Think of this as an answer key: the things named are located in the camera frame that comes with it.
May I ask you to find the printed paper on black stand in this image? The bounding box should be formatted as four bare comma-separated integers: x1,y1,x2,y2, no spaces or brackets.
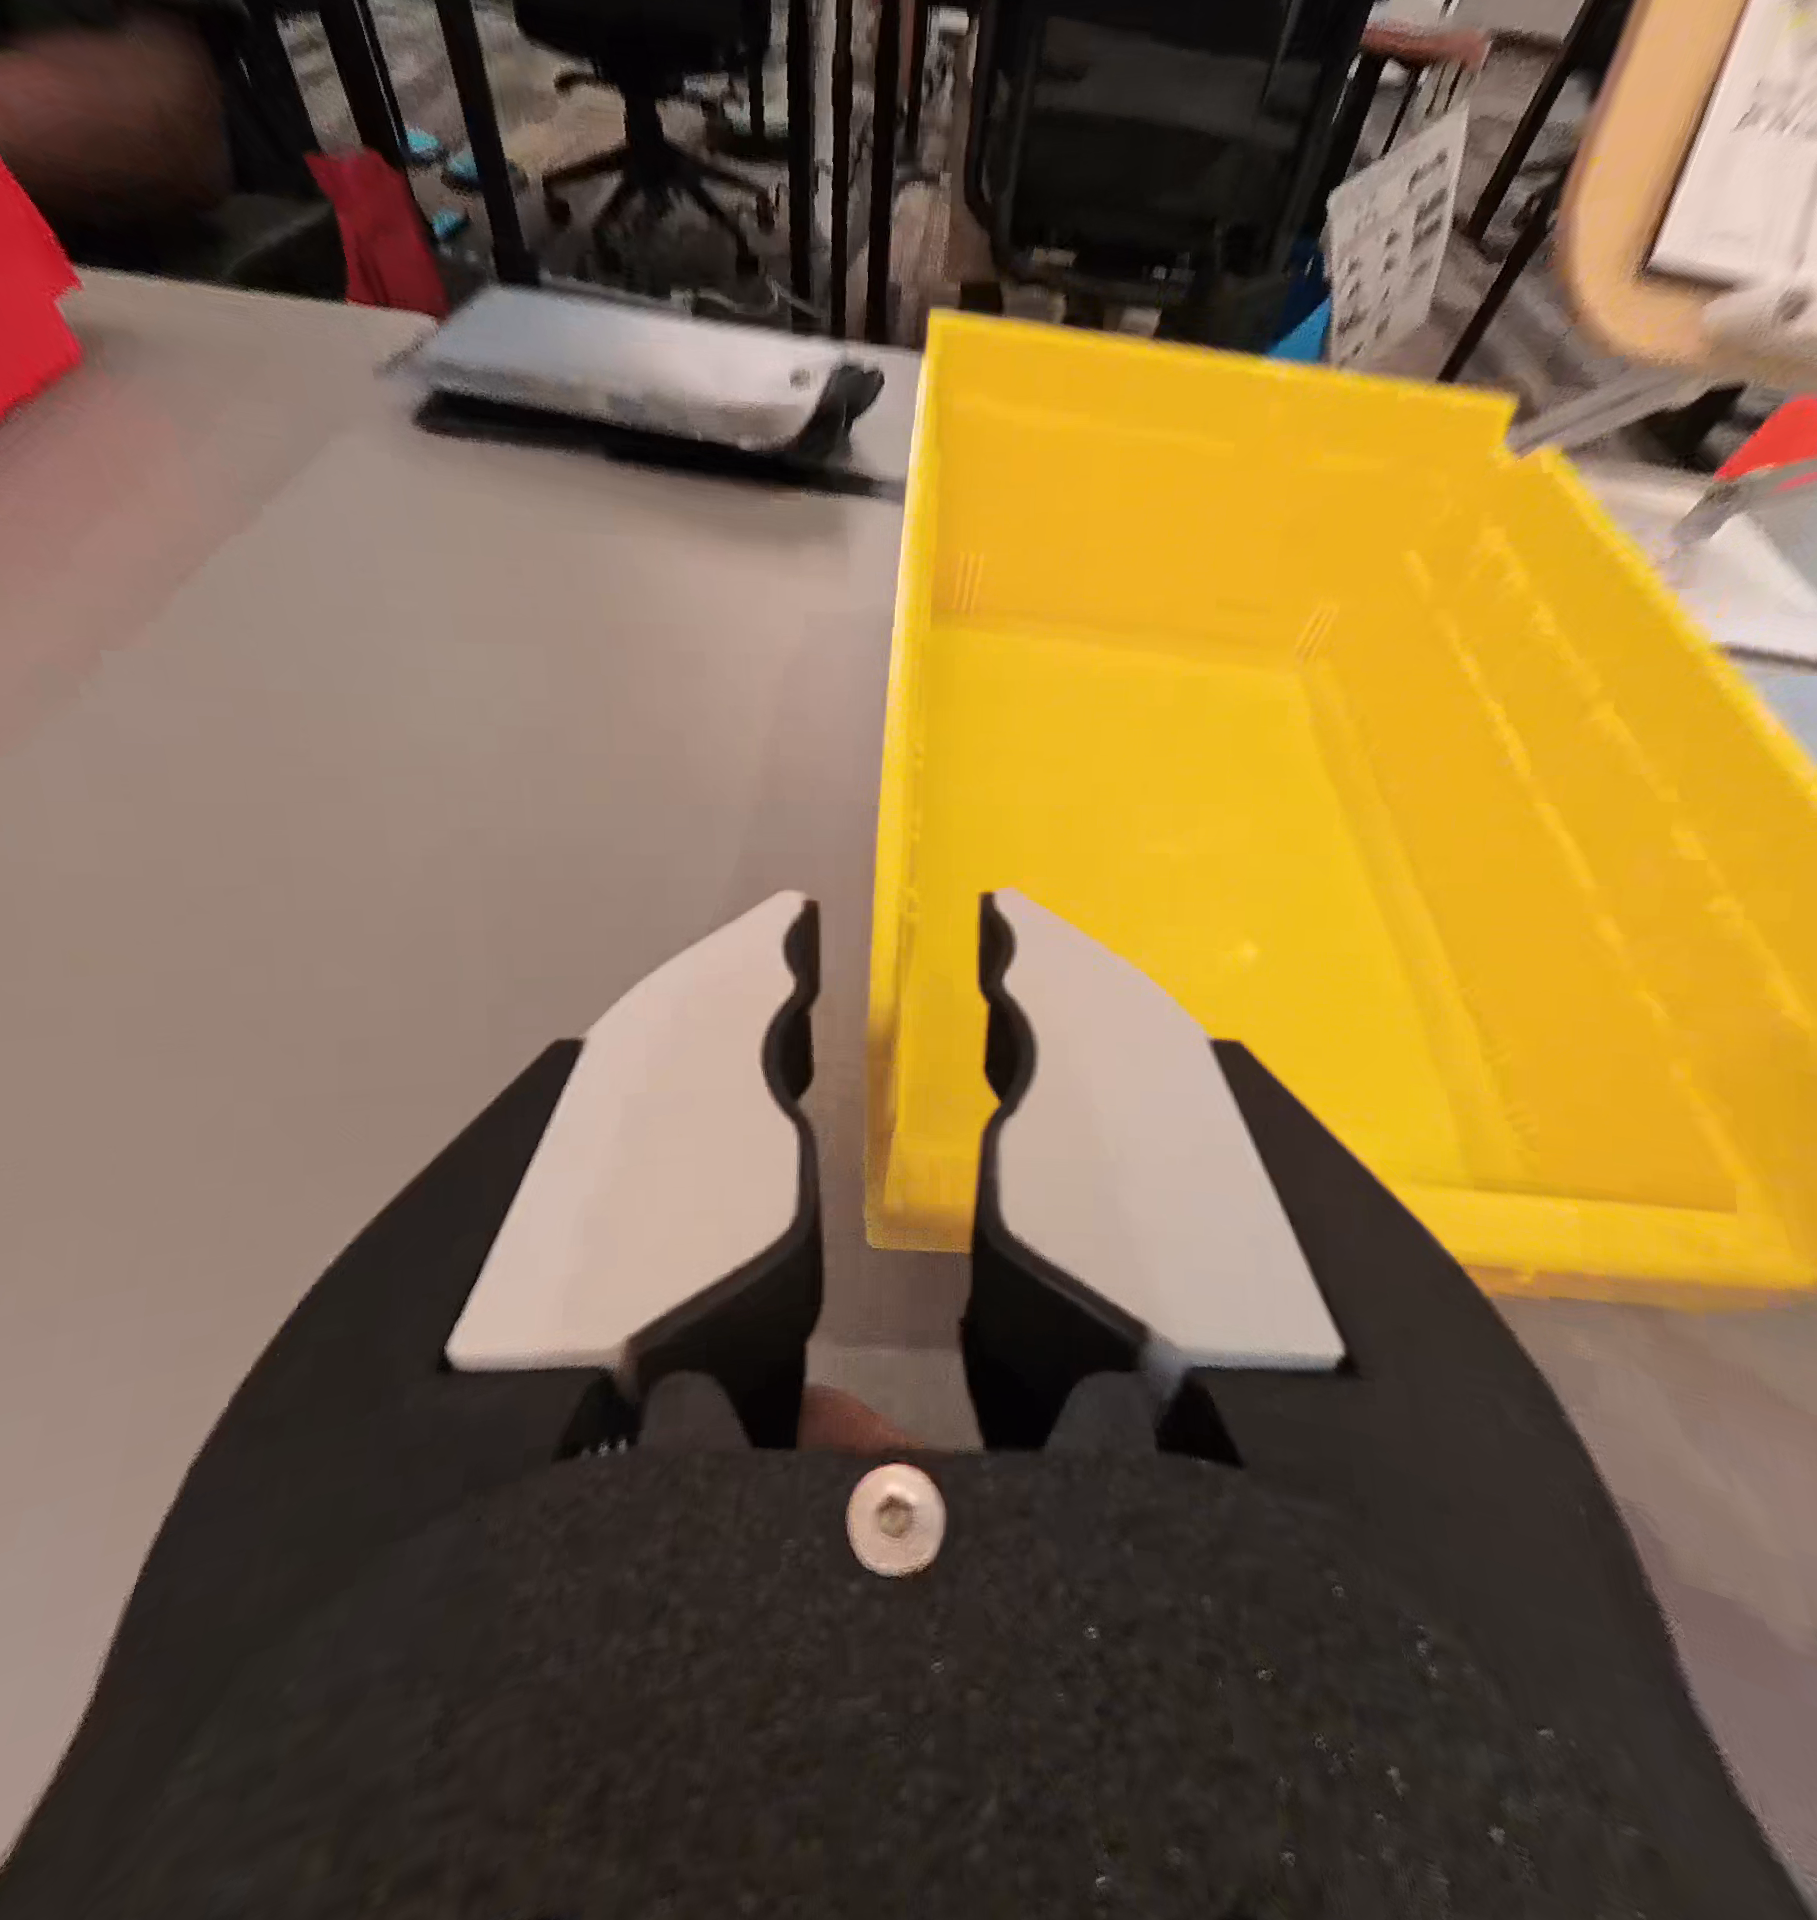
1322,101,1474,371

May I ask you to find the wooden sign board on stand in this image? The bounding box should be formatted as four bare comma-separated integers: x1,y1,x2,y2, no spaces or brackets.
1508,0,1817,671

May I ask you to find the yellow plastic bin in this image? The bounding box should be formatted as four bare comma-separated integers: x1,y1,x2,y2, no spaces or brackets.
866,308,1817,1307

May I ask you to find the black metal desk frame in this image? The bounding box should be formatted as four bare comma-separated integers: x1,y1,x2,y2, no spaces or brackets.
232,0,941,344

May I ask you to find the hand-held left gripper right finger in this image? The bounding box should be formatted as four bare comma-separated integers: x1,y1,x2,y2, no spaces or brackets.
963,887,1349,1453

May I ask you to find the black swivel office chair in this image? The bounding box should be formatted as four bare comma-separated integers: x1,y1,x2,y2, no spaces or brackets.
515,0,793,283

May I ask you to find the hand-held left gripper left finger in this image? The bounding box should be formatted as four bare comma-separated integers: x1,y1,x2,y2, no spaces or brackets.
443,889,825,1453

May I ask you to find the grey flat object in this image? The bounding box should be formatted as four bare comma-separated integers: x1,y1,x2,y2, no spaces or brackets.
380,283,911,493

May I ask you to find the red object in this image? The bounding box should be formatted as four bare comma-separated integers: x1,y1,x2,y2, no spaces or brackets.
0,92,84,463

